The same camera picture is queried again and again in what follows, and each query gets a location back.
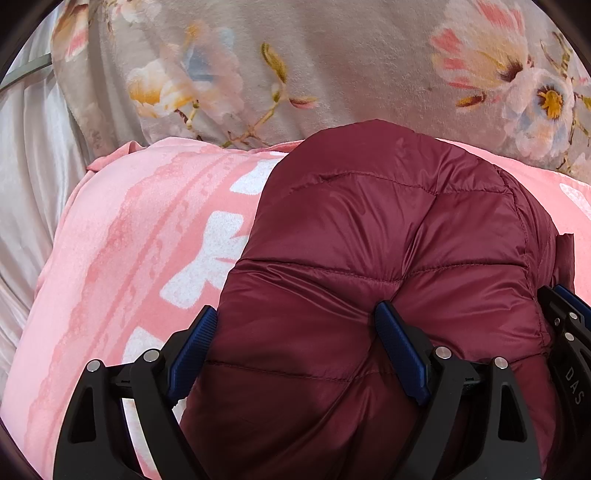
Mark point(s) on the maroon puffer jacket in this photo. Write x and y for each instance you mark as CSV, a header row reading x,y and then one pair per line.
x,y
369,240

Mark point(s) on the white satin sheet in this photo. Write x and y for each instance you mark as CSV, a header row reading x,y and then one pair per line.
x,y
32,184

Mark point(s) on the grey strip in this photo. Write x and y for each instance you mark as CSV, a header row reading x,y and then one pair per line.
x,y
27,70

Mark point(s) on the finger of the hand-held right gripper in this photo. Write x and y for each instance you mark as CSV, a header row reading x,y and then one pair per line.
x,y
570,300

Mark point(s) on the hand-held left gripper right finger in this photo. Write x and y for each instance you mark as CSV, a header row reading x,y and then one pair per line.
x,y
397,346

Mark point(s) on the pink blanket with white print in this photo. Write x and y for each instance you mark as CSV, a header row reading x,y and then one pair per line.
x,y
129,258

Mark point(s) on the grey floral blanket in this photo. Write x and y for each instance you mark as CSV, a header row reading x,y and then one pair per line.
x,y
360,60

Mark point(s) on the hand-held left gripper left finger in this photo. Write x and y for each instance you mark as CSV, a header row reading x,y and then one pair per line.
x,y
196,341

